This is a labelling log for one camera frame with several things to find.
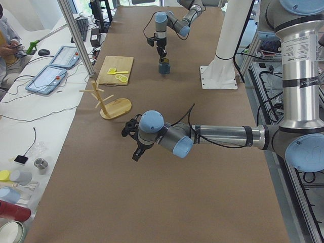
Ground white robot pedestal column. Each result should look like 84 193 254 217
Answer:
200 1 244 90

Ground wooden cutting board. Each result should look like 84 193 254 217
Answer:
96 56 134 86

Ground green white grabber tool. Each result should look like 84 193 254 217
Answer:
26 24 67 55

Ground red cylindrical bottle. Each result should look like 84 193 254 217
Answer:
1 200 31 222

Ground dark teal ribbed mug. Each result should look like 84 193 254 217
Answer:
158 58 171 74

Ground black square pad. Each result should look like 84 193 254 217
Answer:
14 155 28 165

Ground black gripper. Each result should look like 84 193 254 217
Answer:
132 140 153 161
156 37 167 60

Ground yellow plastic cup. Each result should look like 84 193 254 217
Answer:
0 170 11 182

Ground black computer mouse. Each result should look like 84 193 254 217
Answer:
37 49 50 56

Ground yellow toy knife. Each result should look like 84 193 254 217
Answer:
114 71 129 74

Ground small steel cup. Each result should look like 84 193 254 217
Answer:
34 158 49 175

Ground black keyboard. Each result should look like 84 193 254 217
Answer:
75 18 89 42

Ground light blue plastic cup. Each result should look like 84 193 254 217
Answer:
0 187 20 204

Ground grey plastic cup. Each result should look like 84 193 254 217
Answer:
9 170 32 185

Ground wooden mug tree rack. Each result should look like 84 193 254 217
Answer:
80 81 132 120

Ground aluminium frame post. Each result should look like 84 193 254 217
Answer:
57 0 94 77

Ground blue teach pendant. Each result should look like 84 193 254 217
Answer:
49 46 79 69
25 65 67 95

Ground near blue teach pendant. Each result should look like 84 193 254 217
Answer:
25 65 67 95

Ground white green bowl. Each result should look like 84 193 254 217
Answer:
1 221 26 243

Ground seated person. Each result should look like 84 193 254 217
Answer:
1 6 30 89

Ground far blue teach pendant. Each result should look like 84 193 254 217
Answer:
49 46 79 69

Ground yellow lemon slice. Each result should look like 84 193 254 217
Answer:
107 67 117 75

